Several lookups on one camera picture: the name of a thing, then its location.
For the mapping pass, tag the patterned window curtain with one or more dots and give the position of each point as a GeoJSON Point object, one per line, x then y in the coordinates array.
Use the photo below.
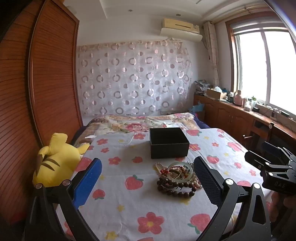
{"type": "Point", "coordinates": [212, 53]}

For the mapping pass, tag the wooden cabinet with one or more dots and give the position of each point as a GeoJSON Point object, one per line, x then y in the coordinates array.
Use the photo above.
{"type": "Point", "coordinates": [231, 118]}

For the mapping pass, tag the strawberry print bed sheet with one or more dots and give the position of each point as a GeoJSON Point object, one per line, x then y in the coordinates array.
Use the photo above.
{"type": "Point", "coordinates": [143, 208]}

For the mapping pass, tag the air conditioner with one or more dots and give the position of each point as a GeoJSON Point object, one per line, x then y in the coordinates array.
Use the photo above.
{"type": "Point", "coordinates": [180, 24]}

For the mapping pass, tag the circle patterned wall curtain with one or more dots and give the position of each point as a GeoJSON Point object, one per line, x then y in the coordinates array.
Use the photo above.
{"type": "Point", "coordinates": [134, 78]}

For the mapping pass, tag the floral quilt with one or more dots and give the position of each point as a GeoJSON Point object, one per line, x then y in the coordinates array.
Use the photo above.
{"type": "Point", "coordinates": [120, 125]}

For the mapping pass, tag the yellow plush toy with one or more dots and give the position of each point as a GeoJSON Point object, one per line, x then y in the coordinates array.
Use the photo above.
{"type": "Point", "coordinates": [57, 160]}

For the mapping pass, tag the wooden wardrobe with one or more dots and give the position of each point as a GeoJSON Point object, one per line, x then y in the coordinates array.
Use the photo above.
{"type": "Point", "coordinates": [46, 81]}

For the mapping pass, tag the cardboard box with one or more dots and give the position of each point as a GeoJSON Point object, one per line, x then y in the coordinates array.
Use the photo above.
{"type": "Point", "coordinates": [216, 93]}

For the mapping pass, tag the person's right hand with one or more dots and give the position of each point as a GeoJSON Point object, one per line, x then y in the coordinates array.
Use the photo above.
{"type": "Point", "coordinates": [277, 206]}

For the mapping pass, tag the green bottle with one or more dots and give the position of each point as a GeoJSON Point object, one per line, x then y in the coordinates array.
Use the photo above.
{"type": "Point", "coordinates": [253, 102]}

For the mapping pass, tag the window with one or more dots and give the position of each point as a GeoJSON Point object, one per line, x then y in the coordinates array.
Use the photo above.
{"type": "Point", "coordinates": [261, 64]}

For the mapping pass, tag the green jade bangle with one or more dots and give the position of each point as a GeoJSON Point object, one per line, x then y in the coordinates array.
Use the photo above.
{"type": "Point", "coordinates": [182, 177]}

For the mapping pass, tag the pink jar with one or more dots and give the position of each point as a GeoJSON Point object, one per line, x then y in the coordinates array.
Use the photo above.
{"type": "Point", "coordinates": [238, 98]}

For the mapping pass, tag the blue plastic bag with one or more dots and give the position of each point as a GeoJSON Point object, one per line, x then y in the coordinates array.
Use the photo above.
{"type": "Point", "coordinates": [197, 108]}

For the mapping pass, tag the wooden chair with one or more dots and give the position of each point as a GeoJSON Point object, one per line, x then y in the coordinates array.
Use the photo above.
{"type": "Point", "coordinates": [261, 132]}

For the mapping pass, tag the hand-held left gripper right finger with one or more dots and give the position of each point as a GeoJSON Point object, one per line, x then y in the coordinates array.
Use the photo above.
{"type": "Point", "coordinates": [208, 183]}

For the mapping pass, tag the black jewelry box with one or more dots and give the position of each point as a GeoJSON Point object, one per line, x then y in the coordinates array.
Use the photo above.
{"type": "Point", "coordinates": [168, 143]}

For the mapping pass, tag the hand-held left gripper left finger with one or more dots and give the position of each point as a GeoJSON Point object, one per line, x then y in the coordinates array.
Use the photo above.
{"type": "Point", "coordinates": [89, 183]}

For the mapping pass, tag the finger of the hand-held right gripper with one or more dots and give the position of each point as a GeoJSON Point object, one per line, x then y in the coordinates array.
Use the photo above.
{"type": "Point", "coordinates": [254, 160]}
{"type": "Point", "coordinates": [274, 150]}

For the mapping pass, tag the stack of papers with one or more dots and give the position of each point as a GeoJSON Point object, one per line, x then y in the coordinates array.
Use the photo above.
{"type": "Point", "coordinates": [201, 87]}

